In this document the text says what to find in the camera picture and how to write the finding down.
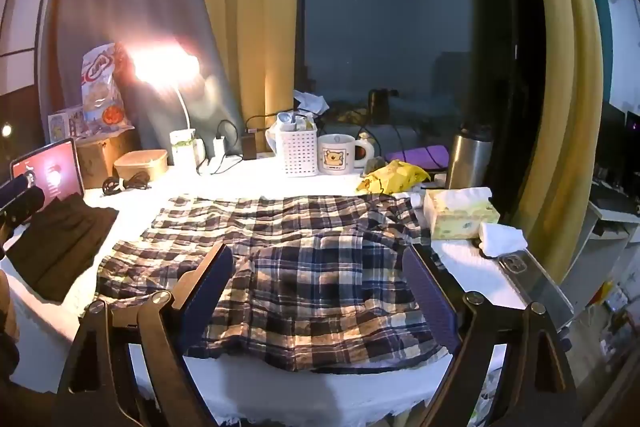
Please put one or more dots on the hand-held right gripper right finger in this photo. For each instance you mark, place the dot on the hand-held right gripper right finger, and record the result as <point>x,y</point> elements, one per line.
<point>430,302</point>

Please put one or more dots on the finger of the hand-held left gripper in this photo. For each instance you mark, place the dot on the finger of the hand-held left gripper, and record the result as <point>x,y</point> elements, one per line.
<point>22,199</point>

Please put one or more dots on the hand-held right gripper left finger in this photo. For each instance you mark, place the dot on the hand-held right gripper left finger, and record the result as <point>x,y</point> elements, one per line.
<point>210,289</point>

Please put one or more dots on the plaid pants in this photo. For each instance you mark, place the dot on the plaid pants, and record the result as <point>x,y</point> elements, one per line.
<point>310,267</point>

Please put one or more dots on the tablet with lit screen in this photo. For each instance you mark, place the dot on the tablet with lit screen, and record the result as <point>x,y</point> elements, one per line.
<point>50,172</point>

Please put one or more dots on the black cloth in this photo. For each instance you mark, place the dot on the black cloth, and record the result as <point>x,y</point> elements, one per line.
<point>55,247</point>

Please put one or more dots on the brown cardboard box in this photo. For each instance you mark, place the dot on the brown cardboard box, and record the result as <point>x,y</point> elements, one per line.
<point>95,162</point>

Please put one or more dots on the small printed paper box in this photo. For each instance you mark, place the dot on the small printed paper box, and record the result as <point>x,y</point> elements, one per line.
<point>65,124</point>

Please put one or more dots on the yellow tissue box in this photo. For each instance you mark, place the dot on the yellow tissue box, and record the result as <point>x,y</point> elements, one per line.
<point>457,217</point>

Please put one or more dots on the folded white tissue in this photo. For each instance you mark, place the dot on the folded white tissue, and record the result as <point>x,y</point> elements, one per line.
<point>502,239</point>

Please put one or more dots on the smartphone with clear case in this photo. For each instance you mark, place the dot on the smartphone with clear case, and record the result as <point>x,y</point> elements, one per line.
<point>537,287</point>

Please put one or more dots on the tan lidded food container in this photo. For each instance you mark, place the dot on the tan lidded food container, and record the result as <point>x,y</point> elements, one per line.
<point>141,164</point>

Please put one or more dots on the white power strip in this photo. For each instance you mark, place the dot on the white power strip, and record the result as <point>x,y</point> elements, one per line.
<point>220,164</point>

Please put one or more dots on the yellow printed bag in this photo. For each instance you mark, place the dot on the yellow printed bag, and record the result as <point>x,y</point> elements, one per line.
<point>395,174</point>

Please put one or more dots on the printed snack bag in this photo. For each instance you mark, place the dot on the printed snack bag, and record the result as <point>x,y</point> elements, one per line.
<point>102,92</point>

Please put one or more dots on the white green milk carton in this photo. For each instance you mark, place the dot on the white green milk carton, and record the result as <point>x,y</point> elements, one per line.
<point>182,149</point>

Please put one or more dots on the white plug charger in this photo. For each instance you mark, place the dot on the white plug charger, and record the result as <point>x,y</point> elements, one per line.
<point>219,147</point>

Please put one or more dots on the white textured tablecloth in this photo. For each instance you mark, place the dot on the white textured tablecloth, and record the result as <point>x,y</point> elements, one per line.
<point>325,399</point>

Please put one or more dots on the steel thermos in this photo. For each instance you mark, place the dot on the steel thermos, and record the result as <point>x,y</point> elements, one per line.
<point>467,162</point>

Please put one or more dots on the speckled grey pouch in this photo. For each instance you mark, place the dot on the speckled grey pouch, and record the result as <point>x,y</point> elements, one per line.
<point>376,164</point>

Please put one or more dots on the white perforated plastic basket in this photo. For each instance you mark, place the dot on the white perforated plastic basket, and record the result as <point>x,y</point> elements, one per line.
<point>297,154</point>

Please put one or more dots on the white bear print mug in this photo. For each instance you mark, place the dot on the white bear print mug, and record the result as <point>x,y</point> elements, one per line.
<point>337,154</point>

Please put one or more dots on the small yellow figurine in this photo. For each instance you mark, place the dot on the small yellow figurine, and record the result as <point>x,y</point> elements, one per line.
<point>365,138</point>

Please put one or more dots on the blue wrapped roll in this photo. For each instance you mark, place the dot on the blue wrapped roll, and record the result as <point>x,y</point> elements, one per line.
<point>286,119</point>

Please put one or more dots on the small pale printed carton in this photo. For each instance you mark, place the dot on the small pale printed carton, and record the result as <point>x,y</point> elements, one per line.
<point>305,123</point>

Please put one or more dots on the grey shelf unit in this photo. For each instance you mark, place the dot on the grey shelf unit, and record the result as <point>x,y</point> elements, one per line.
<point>607,227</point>

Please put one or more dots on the white gooseneck desk lamp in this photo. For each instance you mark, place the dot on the white gooseneck desk lamp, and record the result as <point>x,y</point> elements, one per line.
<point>165,64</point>

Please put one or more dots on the dark bottle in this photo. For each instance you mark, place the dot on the dark bottle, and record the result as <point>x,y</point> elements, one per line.
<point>378,107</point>

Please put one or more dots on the crumpled white paper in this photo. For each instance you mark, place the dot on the crumpled white paper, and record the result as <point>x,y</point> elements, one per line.
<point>310,102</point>

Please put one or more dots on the yellow curtain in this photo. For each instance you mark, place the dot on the yellow curtain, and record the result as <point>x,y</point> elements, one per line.
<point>250,17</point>
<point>560,82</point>

